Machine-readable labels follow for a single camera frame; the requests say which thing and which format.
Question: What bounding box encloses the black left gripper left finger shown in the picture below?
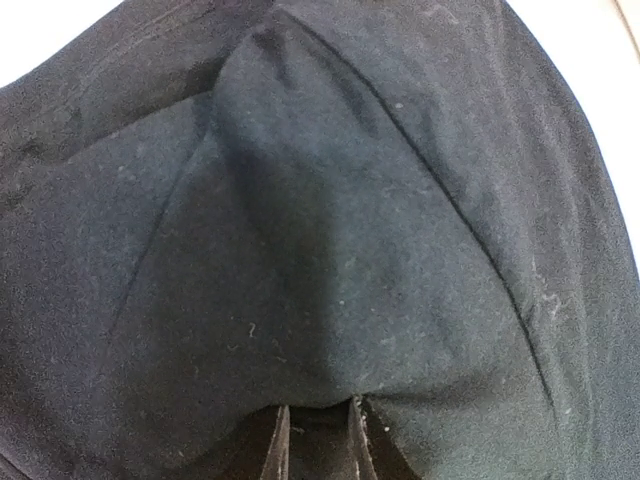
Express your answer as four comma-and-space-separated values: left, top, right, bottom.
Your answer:
259, 406, 290, 480

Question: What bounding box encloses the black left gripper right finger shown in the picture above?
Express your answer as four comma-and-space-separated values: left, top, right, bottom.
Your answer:
348, 397, 378, 480

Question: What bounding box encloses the black t-shirt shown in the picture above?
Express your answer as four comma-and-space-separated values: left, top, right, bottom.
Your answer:
1, 1, 639, 479

